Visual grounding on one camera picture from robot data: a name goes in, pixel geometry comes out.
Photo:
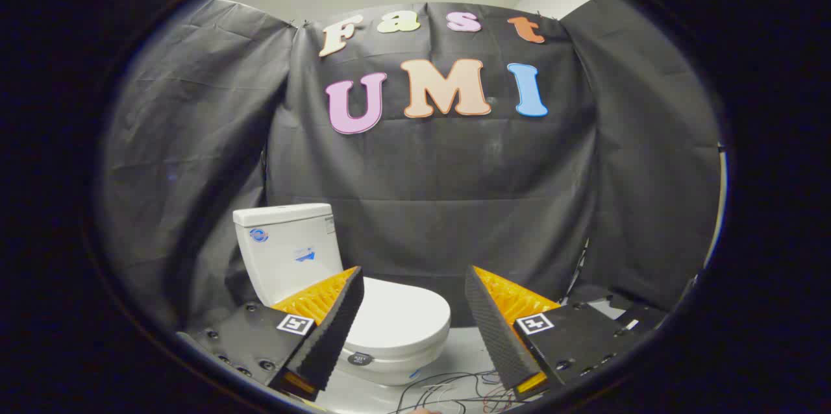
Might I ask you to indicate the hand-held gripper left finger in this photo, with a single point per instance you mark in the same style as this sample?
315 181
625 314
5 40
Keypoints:
337 329

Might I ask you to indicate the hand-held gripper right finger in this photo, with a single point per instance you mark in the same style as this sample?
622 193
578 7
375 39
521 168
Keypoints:
493 336

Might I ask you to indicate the white toilet lid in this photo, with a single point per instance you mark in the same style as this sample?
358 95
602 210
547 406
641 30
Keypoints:
402 316

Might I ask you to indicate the white ceramic toilet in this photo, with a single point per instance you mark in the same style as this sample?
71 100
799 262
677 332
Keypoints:
285 252

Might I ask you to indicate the black floor equipment box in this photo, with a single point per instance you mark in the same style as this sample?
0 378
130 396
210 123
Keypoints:
643 316

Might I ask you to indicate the black backdrop cloth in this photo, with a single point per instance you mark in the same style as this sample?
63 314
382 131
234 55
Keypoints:
441 180

